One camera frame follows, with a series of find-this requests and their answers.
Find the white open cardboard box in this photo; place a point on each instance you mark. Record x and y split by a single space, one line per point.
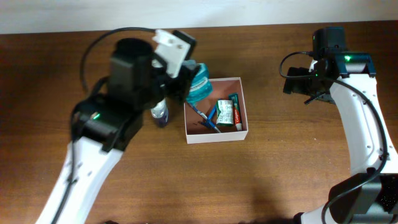
197 133

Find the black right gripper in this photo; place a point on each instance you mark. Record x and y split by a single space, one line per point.
301 86

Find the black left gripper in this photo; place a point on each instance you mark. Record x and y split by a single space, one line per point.
182 80

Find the green and white soap packet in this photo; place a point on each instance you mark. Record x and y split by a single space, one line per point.
224 113

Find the Colgate toothpaste tube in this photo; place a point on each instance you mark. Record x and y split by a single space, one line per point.
236 111

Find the teal Listerine mouthwash bottle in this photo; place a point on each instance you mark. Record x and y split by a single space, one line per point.
201 86

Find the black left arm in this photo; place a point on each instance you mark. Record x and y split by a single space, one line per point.
142 74

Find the blue foam soap pump bottle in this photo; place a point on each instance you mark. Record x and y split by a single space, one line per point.
160 114

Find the blue Gillette razor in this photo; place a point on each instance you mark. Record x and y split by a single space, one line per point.
208 122

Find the blue and white toothbrush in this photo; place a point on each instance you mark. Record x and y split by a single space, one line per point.
203 115

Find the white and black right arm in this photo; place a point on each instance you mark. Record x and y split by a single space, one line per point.
348 80

